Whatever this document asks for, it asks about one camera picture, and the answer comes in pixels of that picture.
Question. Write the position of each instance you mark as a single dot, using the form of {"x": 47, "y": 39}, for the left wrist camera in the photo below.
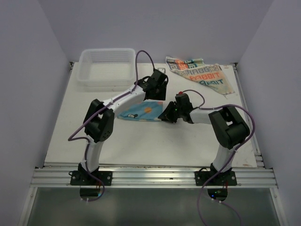
{"x": 162, "y": 70}

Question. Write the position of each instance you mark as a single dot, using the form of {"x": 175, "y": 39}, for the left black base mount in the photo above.
{"x": 95, "y": 178}

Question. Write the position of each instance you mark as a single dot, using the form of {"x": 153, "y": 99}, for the aluminium front rail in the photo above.
{"x": 135, "y": 176}

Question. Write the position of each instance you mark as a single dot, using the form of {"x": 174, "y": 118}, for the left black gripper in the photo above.
{"x": 162, "y": 96}

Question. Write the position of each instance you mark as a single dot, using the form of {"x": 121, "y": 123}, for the blue polka dot towel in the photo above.
{"x": 143, "y": 111}

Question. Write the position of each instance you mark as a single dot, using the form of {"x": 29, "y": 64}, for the white plastic basket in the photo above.
{"x": 106, "y": 69}

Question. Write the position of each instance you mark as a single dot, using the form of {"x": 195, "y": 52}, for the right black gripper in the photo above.
{"x": 166, "y": 115}

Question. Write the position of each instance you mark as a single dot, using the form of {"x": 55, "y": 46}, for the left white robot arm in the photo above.
{"x": 99, "y": 120}

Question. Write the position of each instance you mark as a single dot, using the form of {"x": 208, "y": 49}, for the rabbit print towel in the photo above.
{"x": 212, "y": 76}

